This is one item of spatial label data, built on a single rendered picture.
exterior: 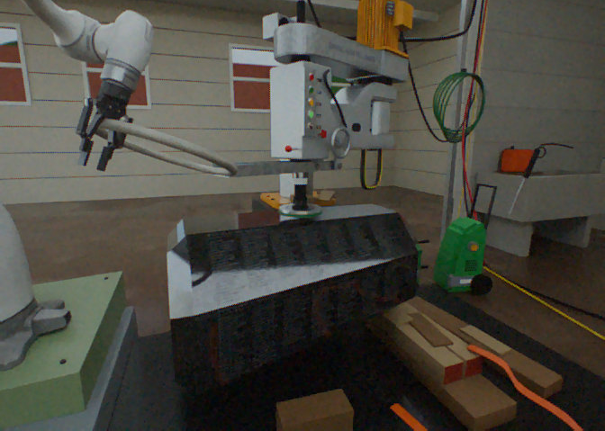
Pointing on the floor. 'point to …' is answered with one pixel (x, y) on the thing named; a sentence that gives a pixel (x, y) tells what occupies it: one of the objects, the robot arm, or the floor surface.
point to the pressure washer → (464, 254)
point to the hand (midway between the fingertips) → (94, 157)
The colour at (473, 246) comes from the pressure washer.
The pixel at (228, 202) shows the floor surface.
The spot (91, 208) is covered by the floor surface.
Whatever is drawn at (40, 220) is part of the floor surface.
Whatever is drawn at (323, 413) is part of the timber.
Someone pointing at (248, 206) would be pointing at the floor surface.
